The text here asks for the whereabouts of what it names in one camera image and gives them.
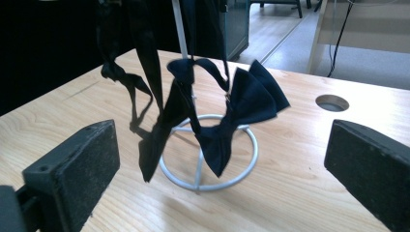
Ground dark chair legs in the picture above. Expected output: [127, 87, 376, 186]
[249, 0, 323, 19]

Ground thin black hanging cable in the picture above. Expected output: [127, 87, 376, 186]
[326, 0, 356, 79]

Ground white wire display rack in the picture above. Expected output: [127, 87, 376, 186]
[158, 0, 260, 194]

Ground beige wooden furniture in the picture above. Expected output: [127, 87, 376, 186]
[306, 0, 410, 92]

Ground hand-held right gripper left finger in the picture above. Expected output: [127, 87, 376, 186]
[21, 119, 121, 232]

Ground dark cabinet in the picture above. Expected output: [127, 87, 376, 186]
[221, 0, 251, 62]

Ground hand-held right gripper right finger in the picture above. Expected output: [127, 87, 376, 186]
[323, 119, 410, 232]

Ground black bow tie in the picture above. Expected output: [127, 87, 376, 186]
[95, 0, 195, 184]
[166, 0, 291, 179]

